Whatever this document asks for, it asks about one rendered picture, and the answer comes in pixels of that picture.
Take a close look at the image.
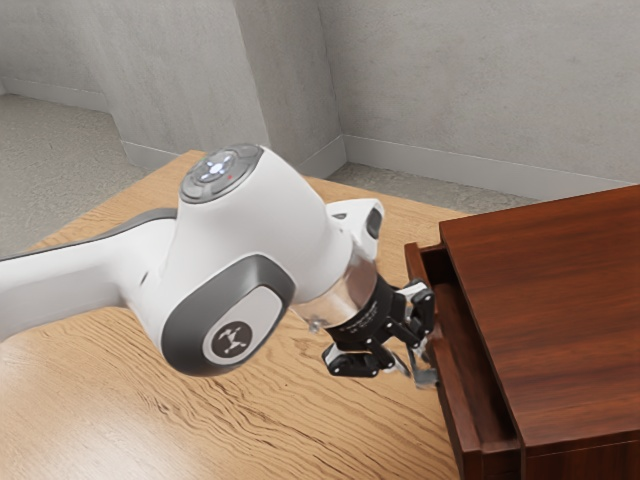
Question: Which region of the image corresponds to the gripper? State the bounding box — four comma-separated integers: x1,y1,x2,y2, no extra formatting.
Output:
321,274,440,390

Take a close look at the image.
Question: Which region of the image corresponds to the dark brown wooden drawer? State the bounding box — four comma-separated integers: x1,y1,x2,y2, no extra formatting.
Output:
403,241,526,480

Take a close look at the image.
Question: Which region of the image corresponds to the dark brown wooden cabinet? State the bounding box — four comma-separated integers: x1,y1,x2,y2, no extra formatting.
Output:
438,183,640,480

